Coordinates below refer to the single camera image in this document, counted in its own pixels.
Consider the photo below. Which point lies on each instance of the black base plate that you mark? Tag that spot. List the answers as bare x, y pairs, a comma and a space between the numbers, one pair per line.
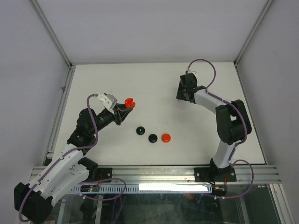
103, 174
208, 174

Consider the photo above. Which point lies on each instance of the small green circuit board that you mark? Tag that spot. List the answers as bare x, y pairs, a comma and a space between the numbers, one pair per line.
90, 188

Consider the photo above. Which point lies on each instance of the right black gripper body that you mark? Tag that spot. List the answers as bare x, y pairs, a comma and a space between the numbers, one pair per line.
184, 89

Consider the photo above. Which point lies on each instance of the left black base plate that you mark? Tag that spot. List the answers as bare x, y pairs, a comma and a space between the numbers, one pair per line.
103, 174

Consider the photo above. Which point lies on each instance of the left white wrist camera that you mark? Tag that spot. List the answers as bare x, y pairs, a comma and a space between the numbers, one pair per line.
108, 101

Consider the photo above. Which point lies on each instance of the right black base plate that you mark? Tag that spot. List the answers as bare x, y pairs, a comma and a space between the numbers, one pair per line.
208, 174

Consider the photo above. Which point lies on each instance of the black earbud charging case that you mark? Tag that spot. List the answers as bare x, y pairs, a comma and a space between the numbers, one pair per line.
152, 138

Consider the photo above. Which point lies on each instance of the red charging case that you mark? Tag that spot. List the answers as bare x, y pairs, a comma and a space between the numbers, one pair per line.
166, 137
129, 103

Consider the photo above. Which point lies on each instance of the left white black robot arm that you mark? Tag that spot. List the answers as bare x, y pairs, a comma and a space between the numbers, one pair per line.
35, 200

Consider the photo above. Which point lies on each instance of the aluminium mounting rail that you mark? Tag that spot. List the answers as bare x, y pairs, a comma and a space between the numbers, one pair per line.
240, 174

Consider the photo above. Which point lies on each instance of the aluminium frame post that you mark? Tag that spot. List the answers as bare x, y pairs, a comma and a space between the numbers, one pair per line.
49, 30
263, 13

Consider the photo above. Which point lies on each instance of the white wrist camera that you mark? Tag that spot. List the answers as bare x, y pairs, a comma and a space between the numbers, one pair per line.
108, 101
193, 72

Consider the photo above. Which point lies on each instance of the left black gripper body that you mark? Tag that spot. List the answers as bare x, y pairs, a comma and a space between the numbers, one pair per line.
117, 118

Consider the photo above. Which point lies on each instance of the grey slotted cable duct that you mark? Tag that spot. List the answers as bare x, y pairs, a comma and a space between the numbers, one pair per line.
147, 188

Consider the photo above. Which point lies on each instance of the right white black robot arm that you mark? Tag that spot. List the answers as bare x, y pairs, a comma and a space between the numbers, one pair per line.
232, 123

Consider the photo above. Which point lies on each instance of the right aluminium frame post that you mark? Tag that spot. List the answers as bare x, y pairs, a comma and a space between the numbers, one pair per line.
263, 13

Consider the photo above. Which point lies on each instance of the left aluminium frame post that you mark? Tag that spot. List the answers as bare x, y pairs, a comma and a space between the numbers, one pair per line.
49, 30

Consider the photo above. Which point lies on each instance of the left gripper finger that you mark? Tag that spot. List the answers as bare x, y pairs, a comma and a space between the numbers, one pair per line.
120, 107
124, 112

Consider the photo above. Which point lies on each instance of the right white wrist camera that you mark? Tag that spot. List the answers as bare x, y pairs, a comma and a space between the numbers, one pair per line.
193, 72

